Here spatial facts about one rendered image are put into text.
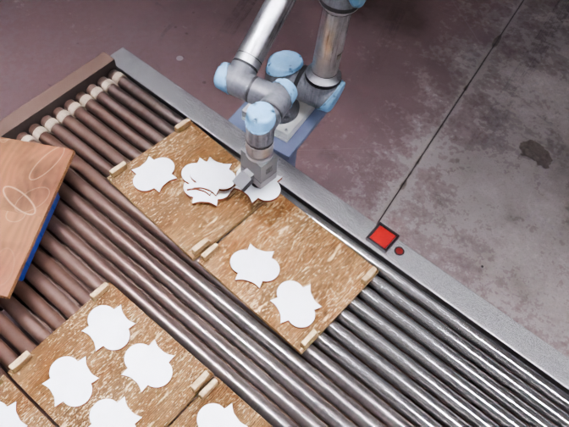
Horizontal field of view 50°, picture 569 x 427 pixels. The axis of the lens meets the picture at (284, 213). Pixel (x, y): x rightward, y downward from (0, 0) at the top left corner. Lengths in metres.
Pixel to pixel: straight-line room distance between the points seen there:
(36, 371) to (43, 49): 2.47
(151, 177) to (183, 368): 0.63
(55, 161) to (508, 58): 2.88
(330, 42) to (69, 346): 1.13
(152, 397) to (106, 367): 0.15
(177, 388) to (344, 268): 0.59
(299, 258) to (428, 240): 1.33
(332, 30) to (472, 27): 2.40
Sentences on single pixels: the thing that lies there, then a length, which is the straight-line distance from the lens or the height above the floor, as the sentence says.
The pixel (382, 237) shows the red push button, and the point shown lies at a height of 0.93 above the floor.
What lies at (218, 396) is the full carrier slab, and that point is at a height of 0.94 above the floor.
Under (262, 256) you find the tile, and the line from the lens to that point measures 1.83.
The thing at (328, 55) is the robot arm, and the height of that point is 1.25.
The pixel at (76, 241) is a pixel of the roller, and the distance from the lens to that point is 1.95.
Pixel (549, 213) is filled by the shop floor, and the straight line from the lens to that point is 3.40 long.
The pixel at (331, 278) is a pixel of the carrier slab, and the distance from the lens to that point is 1.82.
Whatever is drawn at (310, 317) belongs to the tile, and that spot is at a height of 0.95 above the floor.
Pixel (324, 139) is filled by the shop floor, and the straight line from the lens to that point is 3.33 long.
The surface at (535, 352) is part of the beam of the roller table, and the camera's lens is 1.92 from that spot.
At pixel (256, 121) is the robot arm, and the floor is 1.38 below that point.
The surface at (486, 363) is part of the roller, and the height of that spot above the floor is 0.92.
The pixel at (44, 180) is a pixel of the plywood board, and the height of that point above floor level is 1.04.
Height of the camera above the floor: 2.55
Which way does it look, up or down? 57 degrees down
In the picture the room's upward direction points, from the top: 6 degrees clockwise
